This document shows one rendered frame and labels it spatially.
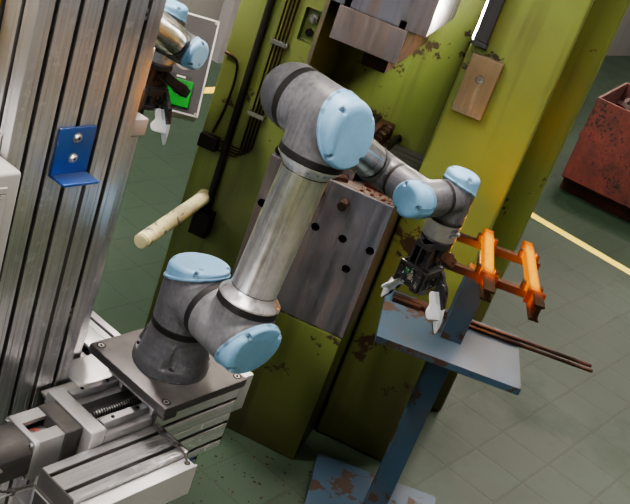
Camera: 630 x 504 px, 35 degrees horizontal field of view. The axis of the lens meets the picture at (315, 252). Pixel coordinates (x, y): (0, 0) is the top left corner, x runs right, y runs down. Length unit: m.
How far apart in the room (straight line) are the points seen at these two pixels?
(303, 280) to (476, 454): 1.05
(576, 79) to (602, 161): 3.36
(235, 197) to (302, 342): 0.51
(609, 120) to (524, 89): 3.74
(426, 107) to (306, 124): 1.66
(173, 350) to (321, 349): 1.17
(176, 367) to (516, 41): 1.41
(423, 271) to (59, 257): 0.75
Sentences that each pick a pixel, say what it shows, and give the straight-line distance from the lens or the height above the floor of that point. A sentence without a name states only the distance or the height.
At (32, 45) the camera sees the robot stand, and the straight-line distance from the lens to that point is 1.56.
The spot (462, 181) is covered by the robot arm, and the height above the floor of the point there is 1.28.
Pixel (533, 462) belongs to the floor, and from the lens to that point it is 3.76.
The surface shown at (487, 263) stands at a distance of 2.59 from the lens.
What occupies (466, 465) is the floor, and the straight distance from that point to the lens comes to 3.56.
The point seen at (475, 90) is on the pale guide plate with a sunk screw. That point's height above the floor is 1.26.
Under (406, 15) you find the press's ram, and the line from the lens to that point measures 2.73.
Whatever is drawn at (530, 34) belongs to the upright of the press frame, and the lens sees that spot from 2.83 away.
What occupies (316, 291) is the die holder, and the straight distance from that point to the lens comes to 2.94.
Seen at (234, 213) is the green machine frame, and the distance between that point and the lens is 3.17.
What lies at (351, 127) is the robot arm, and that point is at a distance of 1.62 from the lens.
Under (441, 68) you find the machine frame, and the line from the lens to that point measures 3.23.
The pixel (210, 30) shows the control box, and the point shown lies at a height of 1.17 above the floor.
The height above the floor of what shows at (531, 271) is 0.95.
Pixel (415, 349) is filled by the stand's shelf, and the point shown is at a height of 0.68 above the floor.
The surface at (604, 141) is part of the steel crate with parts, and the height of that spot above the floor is 0.42.
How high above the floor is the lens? 1.90
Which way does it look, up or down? 25 degrees down
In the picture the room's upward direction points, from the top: 20 degrees clockwise
